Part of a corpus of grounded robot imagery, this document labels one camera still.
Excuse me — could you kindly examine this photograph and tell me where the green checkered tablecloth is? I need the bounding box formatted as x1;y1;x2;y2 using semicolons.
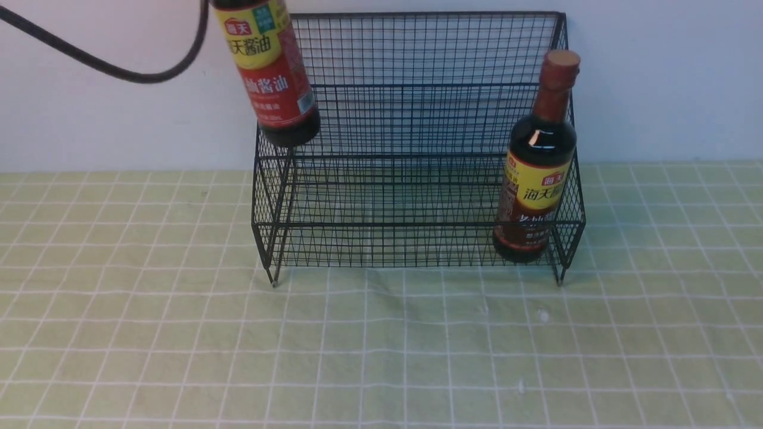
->
1;161;762;428

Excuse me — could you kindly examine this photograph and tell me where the red label soy sauce bottle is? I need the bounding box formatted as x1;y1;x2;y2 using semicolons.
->
209;1;321;148

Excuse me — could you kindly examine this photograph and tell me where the brown label soy sauce bottle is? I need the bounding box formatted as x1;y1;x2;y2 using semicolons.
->
492;49;581;264

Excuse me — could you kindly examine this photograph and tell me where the black cable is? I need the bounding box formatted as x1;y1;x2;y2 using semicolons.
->
0;0;210;84

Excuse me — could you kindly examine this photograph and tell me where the black wire mesh shelf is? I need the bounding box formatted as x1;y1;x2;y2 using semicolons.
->
250;11;569;286

